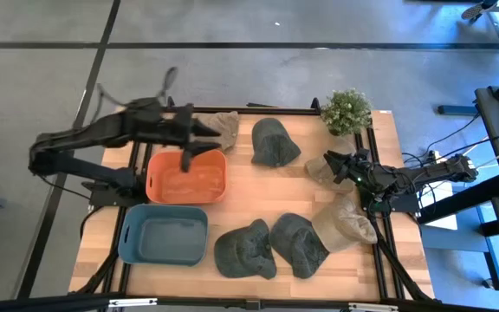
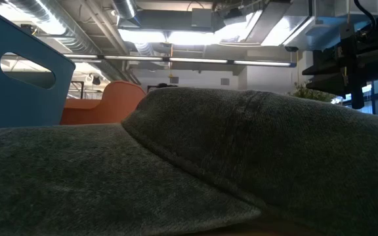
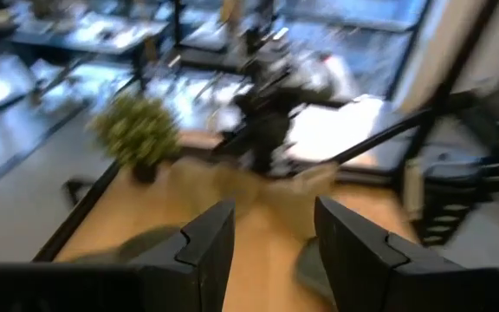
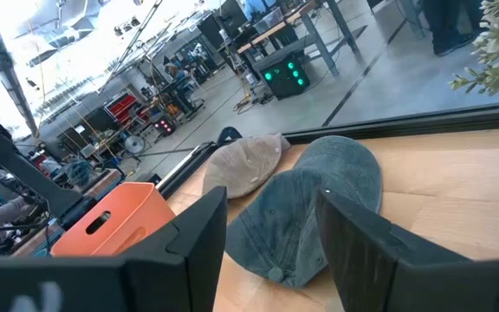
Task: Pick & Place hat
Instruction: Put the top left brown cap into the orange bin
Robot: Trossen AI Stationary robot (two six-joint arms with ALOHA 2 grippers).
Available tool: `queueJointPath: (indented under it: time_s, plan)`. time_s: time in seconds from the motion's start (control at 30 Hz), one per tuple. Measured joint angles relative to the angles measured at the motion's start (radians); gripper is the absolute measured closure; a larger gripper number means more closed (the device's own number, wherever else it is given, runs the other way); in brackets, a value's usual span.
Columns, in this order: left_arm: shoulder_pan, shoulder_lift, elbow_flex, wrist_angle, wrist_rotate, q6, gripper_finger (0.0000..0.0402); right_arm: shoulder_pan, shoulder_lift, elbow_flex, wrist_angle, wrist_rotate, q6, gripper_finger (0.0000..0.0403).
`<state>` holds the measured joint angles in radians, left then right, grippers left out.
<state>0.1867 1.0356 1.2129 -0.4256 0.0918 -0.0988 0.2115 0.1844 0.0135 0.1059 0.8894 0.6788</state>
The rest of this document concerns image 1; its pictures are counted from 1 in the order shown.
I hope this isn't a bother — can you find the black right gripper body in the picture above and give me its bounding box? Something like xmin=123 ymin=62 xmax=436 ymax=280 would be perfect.
xmin=340 ymin=148 xmax=372 ymax=185

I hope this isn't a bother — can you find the black crossbar with silver brackets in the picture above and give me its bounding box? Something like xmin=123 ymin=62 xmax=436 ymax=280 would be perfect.
xmin=0 ymin=292 xmax=499 ymax=312

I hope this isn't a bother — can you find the blue desk foot bar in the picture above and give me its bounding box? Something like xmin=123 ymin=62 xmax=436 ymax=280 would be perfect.
xmin=437 ymin=104 xmax=480 ymax=116

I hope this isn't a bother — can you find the potted green plant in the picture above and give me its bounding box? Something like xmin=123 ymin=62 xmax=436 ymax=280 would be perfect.
xmin=320 ymin=88 xmax=374 ymax=138

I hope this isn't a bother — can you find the dark green cap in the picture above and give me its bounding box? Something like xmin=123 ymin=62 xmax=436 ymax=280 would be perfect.
xmin=268 ymin=212 xmax=331 ymax=280
xmin=250 ymin=117 xmax=302 ymax=169
xmin=213 ymin=218 xmax=278 ymax=280

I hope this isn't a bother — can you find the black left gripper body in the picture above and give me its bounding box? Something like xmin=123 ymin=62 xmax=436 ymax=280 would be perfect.
xmin=158 ymin=102 xmax=197 ymax=148

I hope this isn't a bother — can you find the beige cloth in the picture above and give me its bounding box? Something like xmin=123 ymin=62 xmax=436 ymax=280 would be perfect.
xmin=195 ymin=110 xmax=241 ymax=153

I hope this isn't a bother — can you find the tan cap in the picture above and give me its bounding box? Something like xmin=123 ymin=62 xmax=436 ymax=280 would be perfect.
xmin=311 ymin=193 xmax=379 ymax=254
xmin=304 ymin=137 xmax=358 ymax=195

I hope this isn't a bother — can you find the black aluminium table frame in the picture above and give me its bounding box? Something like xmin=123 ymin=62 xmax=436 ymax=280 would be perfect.
xmin=69 ymin=95 xmax=435 ymax=302

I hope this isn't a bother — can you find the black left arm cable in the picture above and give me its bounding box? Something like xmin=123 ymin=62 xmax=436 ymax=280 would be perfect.
xmin=95 ymin=66 xmax=179 ymax=114

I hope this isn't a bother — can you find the blue plastic bin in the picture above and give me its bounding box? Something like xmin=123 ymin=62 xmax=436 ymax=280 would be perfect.
xmin=117 ymin=203 xmax=210 ymax=267

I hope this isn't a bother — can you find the orange plastic bin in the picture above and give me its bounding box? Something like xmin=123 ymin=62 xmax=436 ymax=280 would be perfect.
xmin=145 ymin=149 xmax=228 ymax=205

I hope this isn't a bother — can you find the person's foot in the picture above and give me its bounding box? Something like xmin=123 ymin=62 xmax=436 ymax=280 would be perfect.
xmin=461 ymin=0 xmax=499 ymax=21

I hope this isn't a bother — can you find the black desk beam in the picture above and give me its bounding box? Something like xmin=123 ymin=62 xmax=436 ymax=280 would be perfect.
xmin=418 ymin=172 xmax=499 ymax=224

